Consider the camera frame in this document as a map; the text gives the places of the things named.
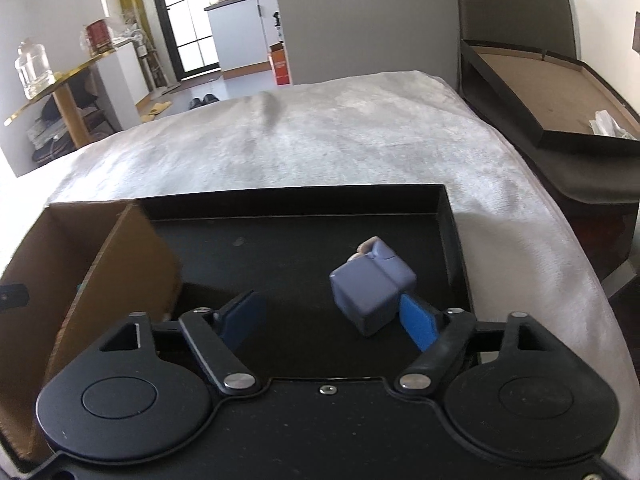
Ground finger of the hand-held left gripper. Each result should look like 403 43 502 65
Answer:
0 284 27 309

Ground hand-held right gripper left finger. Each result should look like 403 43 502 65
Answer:
100 290 268 393

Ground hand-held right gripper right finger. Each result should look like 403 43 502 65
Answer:
395 294 558 395

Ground cardboard box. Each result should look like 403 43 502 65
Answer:
0 202 183 466

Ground lilac toy block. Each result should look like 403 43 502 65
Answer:
329 237 417 338

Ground black tray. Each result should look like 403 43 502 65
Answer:
0 184 482 478

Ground round gold table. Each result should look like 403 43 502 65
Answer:
4 52 108 153

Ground clear glass jar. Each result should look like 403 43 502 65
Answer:
14 39 56 100

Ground yellow slippers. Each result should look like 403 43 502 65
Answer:
141 101 173 122

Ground white low cabinet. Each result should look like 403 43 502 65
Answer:
97 40 151 133

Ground orange carton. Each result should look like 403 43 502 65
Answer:
268 42 292 87

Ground open black flat box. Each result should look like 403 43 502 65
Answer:
460 39 640 150

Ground red can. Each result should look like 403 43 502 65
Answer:
84 20 112 54

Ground white tissue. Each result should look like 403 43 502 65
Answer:
589 110 636 139

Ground white kitchen counter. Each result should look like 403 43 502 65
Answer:
204 0 281 78

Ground black framed glass door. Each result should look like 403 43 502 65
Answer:
152 0 222 81

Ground dark padded headboard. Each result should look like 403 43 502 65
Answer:
454 0 581 96

